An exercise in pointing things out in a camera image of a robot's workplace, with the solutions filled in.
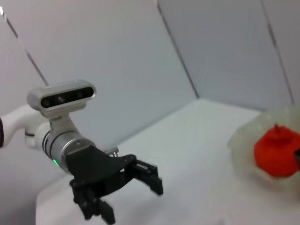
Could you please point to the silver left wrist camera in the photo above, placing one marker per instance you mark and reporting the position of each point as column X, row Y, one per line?
column 63, row 96

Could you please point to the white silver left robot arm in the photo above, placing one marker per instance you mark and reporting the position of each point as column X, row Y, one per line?
column 58, row 143

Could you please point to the red-orange toy orange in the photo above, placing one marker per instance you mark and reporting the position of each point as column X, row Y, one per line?
column 274, row 152

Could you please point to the black mesh pen holder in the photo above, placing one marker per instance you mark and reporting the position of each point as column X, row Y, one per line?
column 298, row 157

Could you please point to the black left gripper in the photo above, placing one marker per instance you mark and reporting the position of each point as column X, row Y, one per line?
column 93, row 168

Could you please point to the translucent wavy fruit plate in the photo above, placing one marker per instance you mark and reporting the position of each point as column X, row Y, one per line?
column 243, row 145

